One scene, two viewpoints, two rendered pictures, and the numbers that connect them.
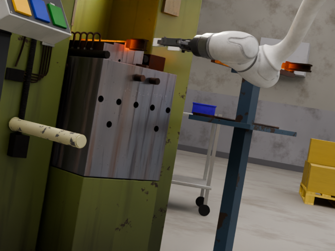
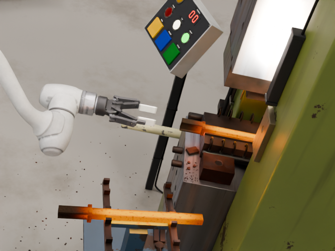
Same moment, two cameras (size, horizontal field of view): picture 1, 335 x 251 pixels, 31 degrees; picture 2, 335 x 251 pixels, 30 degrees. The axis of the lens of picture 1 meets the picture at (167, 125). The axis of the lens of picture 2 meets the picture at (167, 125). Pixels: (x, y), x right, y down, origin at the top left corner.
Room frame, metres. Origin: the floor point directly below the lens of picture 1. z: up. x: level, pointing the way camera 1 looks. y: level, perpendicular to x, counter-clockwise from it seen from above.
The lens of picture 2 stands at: (3.37, -1.37, 2.53)
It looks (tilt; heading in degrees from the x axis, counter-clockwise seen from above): 41 degrees down; 125
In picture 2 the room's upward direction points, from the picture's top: 16 degrees clockwise
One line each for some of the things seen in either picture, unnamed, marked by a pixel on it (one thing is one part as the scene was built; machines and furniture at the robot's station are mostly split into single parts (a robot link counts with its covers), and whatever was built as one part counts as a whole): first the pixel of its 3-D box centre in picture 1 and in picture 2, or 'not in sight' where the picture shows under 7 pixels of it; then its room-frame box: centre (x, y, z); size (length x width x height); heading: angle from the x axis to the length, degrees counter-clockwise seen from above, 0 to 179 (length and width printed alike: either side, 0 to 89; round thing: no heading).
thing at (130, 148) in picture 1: (92, 114); (238, 196); (2.62, 0.32, 0.69); 0.56 x 0.38 x 0.45; 42
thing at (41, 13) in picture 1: (38, 10); (163, 40); (1.93, 0.46, 1.01); 0.07 x 0.05 x 0.07; 157
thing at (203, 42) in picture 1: (211, 46); (88, 103); (2.09, -0.10, 1.00); 0.09 x 0.06 x 0.09; 132
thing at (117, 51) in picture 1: (93, 51); (253, 142); (2.57, 0.36, 0.96); 0.42 x 0.20 x 0.09; 42
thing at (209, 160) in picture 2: (147, 62); (216, 168); (2.58, 0.12, 0.95); 0.12 x 0.09 x 0.07; 42
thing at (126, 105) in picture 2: (177, 43); (125, 105); (2.17, 0.01, 1.00); 0.11 x 0.01 x 0.04; 64
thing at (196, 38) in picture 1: (196, 45); (107, 107); (2.14, -0.05, 1.00); 0.09 x 0.08 x 0.07; 42
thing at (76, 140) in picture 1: (45, 132); (167, 131); (2.12, 0.41, 0.62); 0.44 x 0.05 x 0.05; 42
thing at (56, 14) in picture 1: (56, 16); (171, 54); (2.02, 0.42, 1.01); 0.07 x 0.05 x 0.07; 157
